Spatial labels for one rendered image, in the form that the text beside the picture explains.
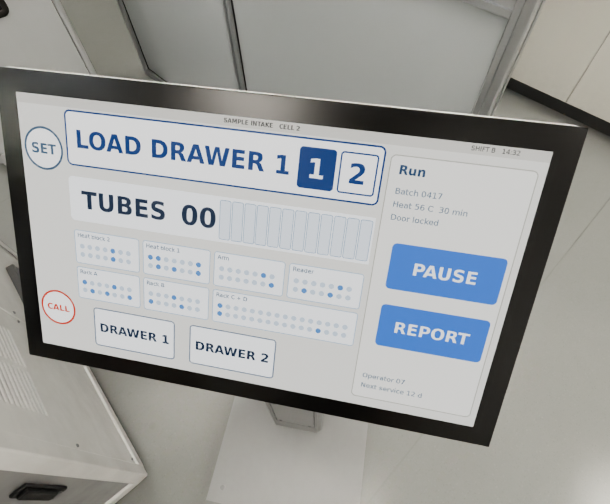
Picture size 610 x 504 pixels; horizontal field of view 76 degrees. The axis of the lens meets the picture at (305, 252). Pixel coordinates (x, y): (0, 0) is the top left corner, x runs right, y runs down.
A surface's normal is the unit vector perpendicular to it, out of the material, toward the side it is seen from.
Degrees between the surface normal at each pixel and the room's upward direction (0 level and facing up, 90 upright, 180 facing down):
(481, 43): 90
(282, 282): 50
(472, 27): 90
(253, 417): 5
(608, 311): 0
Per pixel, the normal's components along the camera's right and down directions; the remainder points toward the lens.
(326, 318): -0.16, 0.29
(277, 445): -0.03, -0.50
